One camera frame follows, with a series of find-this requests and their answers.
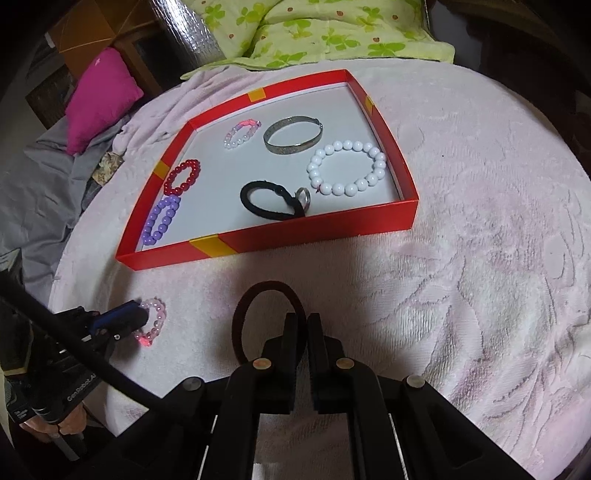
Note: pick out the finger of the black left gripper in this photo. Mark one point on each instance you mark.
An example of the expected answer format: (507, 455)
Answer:
(122, 320)

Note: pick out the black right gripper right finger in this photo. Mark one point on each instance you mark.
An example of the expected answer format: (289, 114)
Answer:
(339, 384)

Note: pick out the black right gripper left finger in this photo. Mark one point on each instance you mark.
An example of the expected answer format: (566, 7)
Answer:
(267, 384)

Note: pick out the dark maroon hair band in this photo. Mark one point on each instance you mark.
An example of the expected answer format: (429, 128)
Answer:
(238, 318)

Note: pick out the silver metal bangle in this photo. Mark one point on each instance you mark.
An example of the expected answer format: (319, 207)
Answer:
(293, 135)

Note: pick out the person's left hand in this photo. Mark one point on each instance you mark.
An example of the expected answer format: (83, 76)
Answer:
(73, 424)

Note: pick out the grey bed sheet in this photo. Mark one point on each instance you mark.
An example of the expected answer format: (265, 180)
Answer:
(44, 191)

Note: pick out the small patterned fabric pouch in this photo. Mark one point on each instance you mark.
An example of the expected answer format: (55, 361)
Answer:
(106, 168)

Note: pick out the light pink fleece blanket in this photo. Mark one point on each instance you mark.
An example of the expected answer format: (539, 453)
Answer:
(487, 296)

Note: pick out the red shallow tray box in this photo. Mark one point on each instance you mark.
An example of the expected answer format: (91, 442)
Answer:
(216, 190)

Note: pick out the magenta pillow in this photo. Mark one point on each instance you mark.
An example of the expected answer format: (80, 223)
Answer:
(104, 94)

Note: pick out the silver foil insulation sheet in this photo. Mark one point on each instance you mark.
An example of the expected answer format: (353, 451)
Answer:
(193, 41)

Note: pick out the green clover quilt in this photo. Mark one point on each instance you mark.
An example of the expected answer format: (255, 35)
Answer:
(270, 35)

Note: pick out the wooden chair frame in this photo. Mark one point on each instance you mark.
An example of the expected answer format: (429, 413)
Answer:
(91, 26)

